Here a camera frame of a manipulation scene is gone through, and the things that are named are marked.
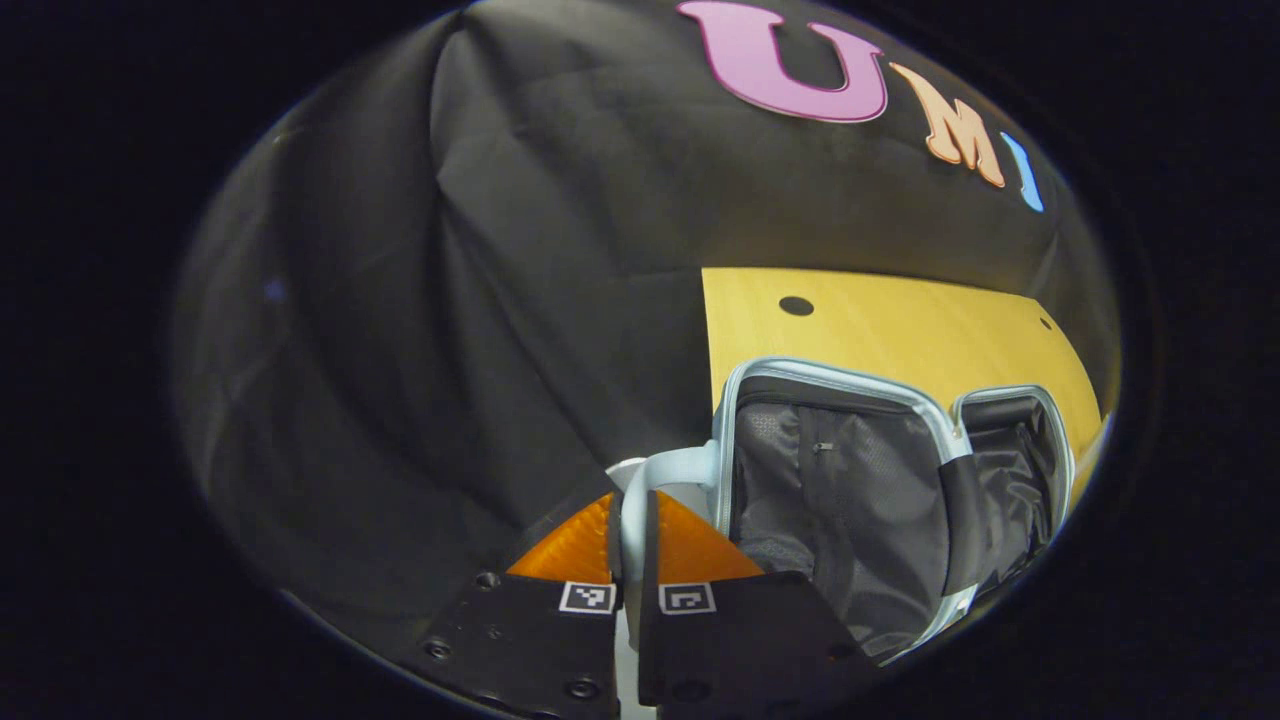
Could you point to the black backdrop cloth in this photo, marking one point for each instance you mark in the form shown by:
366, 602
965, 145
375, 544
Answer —
450, 300

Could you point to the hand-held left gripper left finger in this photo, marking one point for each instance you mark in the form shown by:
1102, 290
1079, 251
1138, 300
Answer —
530, 650

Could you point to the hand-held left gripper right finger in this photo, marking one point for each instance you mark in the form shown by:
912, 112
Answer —
730, 640

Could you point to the light blue suitcase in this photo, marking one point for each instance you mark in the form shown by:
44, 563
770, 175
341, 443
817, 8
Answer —
850, 480

